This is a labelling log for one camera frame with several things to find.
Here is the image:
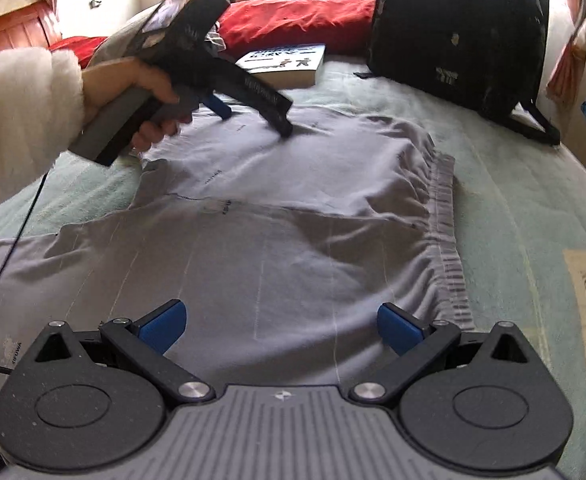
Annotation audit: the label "person's left forearm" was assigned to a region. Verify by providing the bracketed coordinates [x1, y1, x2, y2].
[0, 47, 86, 221]

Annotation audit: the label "black backpack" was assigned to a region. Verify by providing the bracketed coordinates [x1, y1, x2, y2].
[355, 0, 561, 146]

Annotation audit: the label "wooden headboard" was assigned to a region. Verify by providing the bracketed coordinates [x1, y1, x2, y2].
[0, 0, 64, 63]

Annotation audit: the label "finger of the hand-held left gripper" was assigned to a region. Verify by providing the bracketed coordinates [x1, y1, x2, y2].
[260, 102, 294, 138]
[200, 92, 234, 121]

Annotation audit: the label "red folded quilt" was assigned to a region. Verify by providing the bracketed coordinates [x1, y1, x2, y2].
[48, 35, 108, 68]

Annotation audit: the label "thick paperback book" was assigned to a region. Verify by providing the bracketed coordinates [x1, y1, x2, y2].
[235, 42, 326, 88]

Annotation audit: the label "person's left hand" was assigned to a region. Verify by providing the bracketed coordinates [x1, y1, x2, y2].
[80, 55, 194, 153]

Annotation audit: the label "long red cushion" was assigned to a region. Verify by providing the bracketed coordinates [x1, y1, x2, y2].
[218, 0, 378, 58]

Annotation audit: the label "red curtain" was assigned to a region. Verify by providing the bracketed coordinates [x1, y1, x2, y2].
[545, 0, 586, 106]

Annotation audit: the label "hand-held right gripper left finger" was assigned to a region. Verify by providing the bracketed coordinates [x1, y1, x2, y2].
[33, 299, 218, 403]

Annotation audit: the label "grey pillow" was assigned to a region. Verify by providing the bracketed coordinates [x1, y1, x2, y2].
[85, 0, 224, 68]

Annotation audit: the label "grey pants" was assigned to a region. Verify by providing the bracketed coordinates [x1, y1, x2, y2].
[0, 105, 476, 401]

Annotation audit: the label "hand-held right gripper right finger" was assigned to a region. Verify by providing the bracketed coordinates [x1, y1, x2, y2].
[349, 302, 530, 403]

